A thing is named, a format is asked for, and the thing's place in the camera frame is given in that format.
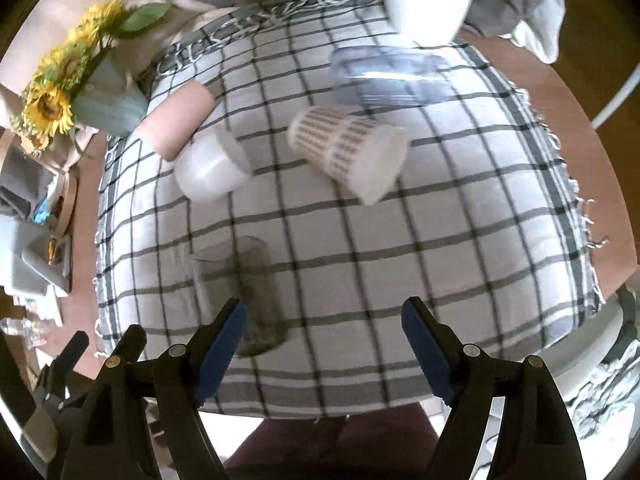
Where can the round wooden tray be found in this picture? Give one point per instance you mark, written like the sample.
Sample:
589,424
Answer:
64,202

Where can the pink curtain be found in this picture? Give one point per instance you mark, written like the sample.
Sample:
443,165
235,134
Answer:
48,24

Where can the smoky grey transparent cup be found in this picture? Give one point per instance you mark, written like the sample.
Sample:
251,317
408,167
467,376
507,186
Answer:
241,269

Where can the pink plastic cup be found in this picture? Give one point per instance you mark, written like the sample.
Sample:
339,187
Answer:
171,124

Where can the clear bluish plastic cup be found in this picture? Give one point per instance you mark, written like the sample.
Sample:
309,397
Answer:
388,76

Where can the black clamp handle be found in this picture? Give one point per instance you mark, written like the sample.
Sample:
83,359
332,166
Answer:
55,384

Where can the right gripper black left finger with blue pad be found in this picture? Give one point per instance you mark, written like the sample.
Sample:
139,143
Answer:
186,375

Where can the grey plaid tablecloth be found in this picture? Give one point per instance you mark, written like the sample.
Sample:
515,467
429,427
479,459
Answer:
484,223

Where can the white plastic cup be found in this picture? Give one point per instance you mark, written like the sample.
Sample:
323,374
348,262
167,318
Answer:
214,165

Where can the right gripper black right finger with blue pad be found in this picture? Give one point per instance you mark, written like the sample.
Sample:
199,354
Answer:
536,439

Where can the white curved tube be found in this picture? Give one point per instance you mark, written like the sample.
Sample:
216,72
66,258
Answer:
617,100

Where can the brown checked paper cup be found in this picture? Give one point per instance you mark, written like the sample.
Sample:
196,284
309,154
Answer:
361,154

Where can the light blue ribbed vase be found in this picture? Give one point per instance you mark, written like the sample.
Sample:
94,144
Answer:
110,100

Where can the yellow sunflower bouquet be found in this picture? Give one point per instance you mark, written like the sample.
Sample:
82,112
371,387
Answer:
46,102

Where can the white box device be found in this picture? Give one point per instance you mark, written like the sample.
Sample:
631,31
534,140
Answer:
33,260

